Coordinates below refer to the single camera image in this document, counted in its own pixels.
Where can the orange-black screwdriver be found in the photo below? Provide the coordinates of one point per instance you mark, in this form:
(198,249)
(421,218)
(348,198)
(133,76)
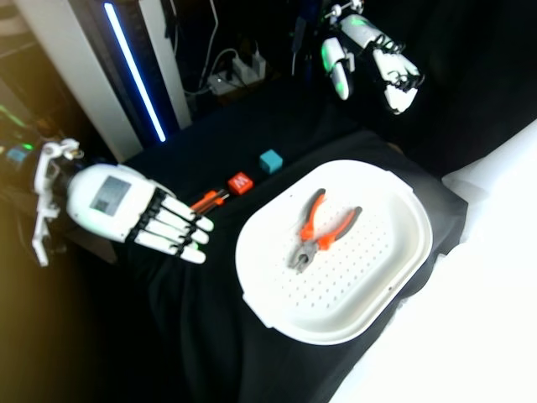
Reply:
(205,198)

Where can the white perforated tray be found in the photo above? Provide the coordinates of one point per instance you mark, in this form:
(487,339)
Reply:
(356,285)

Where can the red lettered block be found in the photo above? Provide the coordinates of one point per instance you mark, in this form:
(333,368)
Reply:
(241,183)

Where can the white column with blue light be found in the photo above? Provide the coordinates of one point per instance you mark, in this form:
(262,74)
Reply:
(75,63)

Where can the blue block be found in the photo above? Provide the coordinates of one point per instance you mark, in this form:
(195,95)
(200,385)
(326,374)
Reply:
(270,160)

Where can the black table cloth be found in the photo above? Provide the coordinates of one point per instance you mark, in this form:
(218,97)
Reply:
(210,336)

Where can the white power strip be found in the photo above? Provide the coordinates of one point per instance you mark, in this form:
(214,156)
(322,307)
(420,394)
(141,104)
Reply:
(247,67)

